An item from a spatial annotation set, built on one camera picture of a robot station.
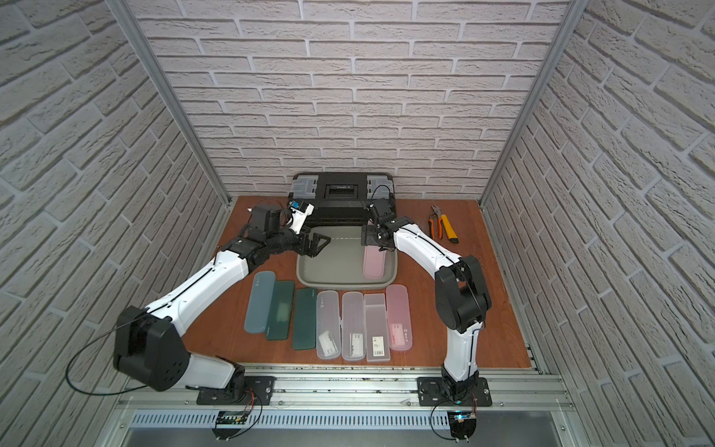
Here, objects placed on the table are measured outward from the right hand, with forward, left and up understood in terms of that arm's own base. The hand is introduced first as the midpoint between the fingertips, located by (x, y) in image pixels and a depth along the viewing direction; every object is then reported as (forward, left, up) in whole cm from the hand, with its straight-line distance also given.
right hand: (379, 236), depth 94 cm
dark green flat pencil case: (-24, +26, -10) cm, 37 cm away
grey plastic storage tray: (-7, +14, -6) cm, 17 cm away
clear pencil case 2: (-27, +10, -11) cm, 31 cm away
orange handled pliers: (+18, -26, -10) cm, 33 cm away
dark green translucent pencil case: (-25, +34, -10) cm, 43 cm away
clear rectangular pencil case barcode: (-32, +3, -10) cm, 34 cm away
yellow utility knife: (+9, -30, -11) cm, 33 cm away
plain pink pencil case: (-7, +2, -6) cm, 9 cm away
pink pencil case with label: (-26, -4, -10) cm, 28 cm away
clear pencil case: (-26, +18, -11) cm, 33 cm away
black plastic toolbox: (+13, +13, +6) cm, 20 cm away
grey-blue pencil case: (-17, +41, -10) cm, 46 cm away
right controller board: (-53, -17, -13) cm, 58 cm away
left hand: (-5, +18, +12) cm, 22 cm away
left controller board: (-48, +44, -14) cm, 67 cm away
